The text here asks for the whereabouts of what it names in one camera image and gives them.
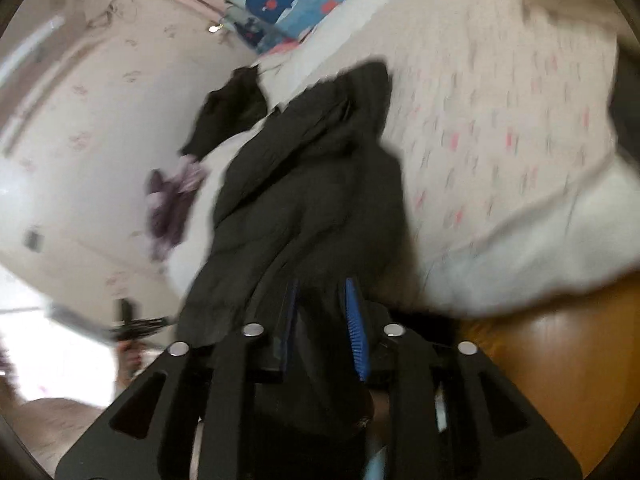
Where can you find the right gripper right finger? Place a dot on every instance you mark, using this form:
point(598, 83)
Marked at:
point(453, 414)

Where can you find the black puffer jacket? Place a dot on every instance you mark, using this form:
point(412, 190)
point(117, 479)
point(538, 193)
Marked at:
point(313, 202)

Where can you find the cherry print bed sheet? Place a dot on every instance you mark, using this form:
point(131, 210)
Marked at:
point(499, 116)

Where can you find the black crumpled garment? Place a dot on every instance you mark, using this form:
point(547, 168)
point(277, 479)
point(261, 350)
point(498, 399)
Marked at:
point(234, 108)

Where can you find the purple patterned blanket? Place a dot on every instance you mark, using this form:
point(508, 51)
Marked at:
point(168, 203)

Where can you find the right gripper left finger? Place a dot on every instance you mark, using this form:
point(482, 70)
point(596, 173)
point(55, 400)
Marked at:
point(187, 409)

